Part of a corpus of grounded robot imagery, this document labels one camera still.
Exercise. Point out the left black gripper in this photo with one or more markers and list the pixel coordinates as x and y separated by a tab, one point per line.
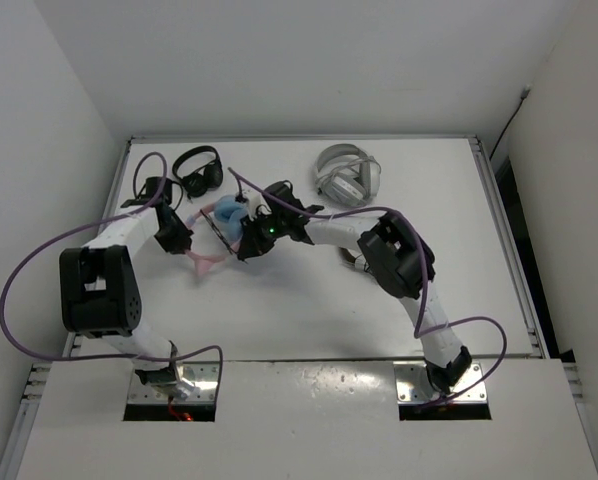
174	245

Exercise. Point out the white grey headphones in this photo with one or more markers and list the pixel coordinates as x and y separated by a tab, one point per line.
347	174

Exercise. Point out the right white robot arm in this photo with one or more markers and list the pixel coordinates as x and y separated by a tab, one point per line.
393	253

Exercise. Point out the brown silver headphones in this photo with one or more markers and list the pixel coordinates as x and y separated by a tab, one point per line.
354	260

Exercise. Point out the pink blue cat-ear headphones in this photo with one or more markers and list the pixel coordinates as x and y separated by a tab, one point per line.
224	216

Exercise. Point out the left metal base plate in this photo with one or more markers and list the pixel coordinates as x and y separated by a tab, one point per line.
199	382

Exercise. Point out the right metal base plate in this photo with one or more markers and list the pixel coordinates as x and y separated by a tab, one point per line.
414	388

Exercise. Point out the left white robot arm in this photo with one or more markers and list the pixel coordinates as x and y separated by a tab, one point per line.
100	297

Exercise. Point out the black Panasonic headphones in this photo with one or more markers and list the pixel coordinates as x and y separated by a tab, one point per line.
207	177

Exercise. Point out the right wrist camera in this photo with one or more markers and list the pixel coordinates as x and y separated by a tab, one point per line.
251	200

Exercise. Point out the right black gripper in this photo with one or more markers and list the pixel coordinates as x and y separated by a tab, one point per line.
254	245

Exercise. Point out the metal base plate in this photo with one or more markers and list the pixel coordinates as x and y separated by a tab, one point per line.
199	382
414	388

